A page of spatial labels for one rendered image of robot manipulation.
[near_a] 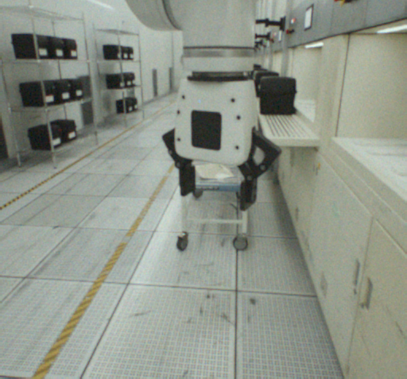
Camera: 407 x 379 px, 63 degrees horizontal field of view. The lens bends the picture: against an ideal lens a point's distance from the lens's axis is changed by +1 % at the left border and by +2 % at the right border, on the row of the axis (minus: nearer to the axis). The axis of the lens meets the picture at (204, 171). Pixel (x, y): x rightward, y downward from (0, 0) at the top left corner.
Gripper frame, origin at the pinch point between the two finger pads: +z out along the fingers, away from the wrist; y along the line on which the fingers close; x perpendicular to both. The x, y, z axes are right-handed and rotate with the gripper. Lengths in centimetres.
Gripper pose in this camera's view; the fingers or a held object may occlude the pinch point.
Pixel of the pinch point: (215, 193)
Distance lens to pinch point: 45.3
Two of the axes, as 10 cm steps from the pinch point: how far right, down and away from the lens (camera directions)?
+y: 8.6, 1.6, -4.8
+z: 0.0, 9.5, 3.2
